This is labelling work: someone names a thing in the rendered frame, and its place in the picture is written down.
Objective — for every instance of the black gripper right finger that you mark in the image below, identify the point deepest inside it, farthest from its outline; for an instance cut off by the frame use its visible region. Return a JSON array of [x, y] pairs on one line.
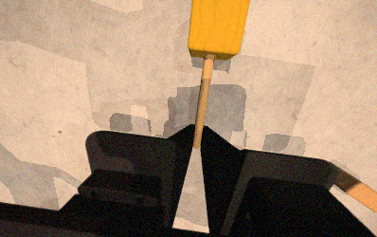
[[227, 171]]

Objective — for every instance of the orange block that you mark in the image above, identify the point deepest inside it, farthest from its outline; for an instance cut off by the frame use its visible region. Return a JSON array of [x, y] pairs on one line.
[[216, 27]]

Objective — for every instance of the orange stick with dark brown end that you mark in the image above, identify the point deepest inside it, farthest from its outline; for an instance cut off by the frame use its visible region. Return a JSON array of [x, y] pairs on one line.
[[357, 189]]

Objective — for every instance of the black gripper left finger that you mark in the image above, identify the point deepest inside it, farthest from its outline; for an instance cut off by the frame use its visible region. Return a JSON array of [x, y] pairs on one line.
[[166, 158]]

